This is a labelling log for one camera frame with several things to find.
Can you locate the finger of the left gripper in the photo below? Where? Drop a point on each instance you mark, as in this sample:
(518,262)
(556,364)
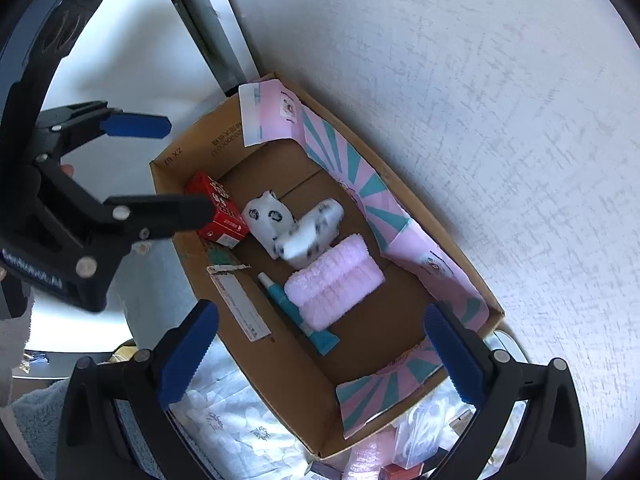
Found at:
(155,214)
(120,122)

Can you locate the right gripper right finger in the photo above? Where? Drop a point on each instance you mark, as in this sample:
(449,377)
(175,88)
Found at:
(488,380)

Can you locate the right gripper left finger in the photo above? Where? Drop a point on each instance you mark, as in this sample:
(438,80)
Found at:
(155,379)

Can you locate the red snack box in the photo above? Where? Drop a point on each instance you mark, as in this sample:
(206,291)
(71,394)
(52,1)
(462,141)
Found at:
(227,226)

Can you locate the light blue tube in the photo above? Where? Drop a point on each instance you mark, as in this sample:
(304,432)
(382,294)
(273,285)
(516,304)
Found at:
(323,341)

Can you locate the white panda sock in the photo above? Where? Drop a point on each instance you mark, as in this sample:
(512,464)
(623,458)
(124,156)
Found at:
(267,218)
(311,236)

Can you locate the pink fluffy sock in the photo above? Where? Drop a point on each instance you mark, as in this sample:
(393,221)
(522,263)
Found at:
(334,283)
(369,456)

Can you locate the person left hand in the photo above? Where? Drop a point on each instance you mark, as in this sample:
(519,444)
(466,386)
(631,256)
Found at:
(68,170)

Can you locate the clear plastic case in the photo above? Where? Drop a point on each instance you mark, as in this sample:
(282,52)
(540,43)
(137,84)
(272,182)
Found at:
(424,430)

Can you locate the floral light blue cloth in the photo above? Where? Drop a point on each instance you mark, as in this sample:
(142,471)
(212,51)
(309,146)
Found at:
(257,408)

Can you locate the red lip gloss bottle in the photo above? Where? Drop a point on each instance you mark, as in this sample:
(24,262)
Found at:
(395,472)

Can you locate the cardboard box pink lining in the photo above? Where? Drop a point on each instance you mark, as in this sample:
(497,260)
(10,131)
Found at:
(273,135)

